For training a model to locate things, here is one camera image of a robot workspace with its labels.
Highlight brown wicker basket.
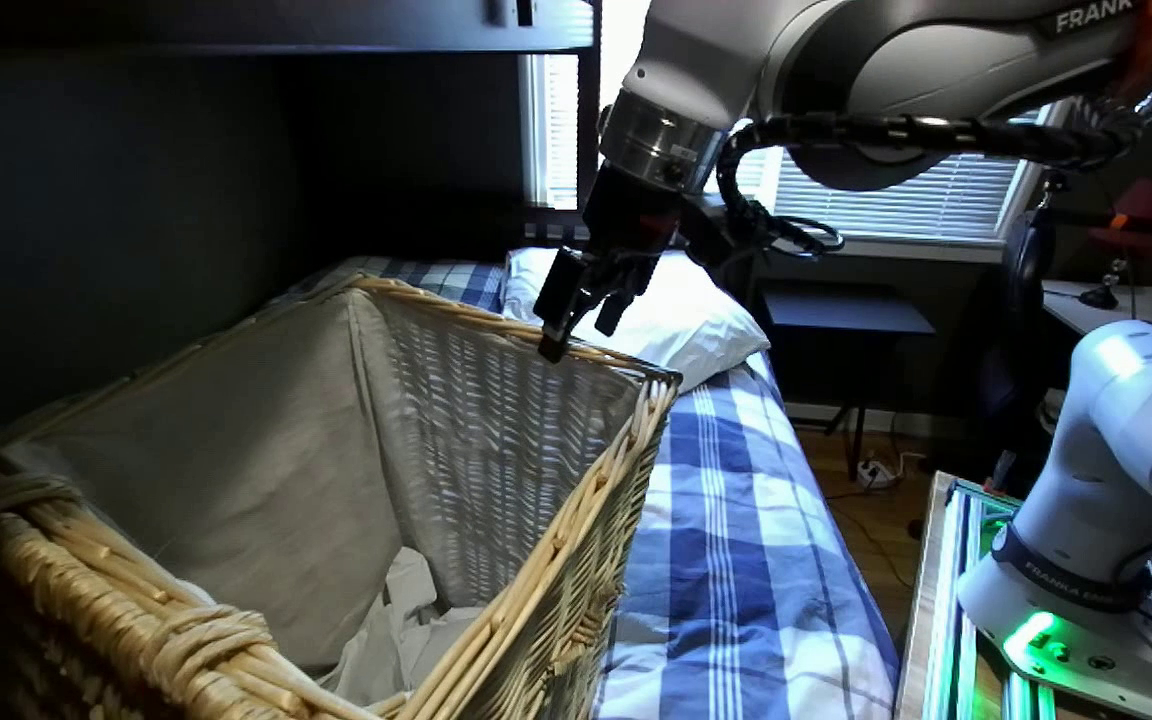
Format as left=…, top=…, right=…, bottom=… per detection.
left=0, top=272, right=684, bottom=720

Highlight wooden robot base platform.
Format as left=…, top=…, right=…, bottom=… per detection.
left=896, top=466, right=1152, bottom=720

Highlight blue plaid bed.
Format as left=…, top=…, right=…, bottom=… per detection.
left=293, top=251, right=903, bottom=720

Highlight beige fabric basket liner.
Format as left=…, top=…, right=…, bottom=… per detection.
left=0, top=283, right=647, bottom=707

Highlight small black side table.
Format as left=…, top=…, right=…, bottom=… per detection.
left=759, top=283, right=940, bottom=464

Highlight white window blinds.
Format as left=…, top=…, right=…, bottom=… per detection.
left=733, top=108, right=1047, bottom=251

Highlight white plug on floor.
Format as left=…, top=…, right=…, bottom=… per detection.
left=854, top=453, right=903, bottom=493

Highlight white crumpled cloth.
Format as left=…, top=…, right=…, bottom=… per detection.
left=328, top=540, right=488, bottom=711

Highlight dark wooden shelf unit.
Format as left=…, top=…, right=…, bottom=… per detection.
left=0, top=0, right=604, bottom=453

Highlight white desk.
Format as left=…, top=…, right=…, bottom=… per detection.
left=1041, top=272, right=1152, bottom=340

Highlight red desk object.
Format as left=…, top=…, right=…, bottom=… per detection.
left=1083, top=174, right=1152, bottom=259

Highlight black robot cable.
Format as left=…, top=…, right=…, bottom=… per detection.
left=713, top=108, right=1150, bottom=262

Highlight orange strap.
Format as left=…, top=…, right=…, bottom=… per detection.
left=1117, top=0, right=1152, bottom=100

